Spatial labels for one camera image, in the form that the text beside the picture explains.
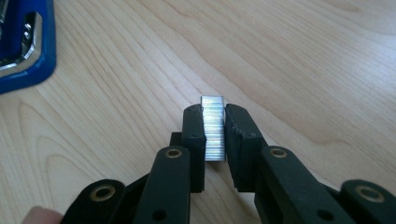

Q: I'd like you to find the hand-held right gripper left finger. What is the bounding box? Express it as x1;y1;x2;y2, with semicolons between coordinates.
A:
169;104;207;194

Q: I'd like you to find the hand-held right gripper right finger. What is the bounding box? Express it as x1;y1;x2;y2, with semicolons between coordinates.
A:
224;103;269;192

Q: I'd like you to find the silver staple strip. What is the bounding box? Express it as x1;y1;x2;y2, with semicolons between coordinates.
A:
200;95;226;163

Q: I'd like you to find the blue stapler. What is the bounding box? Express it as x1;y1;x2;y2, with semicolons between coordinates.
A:
0;0;58;95

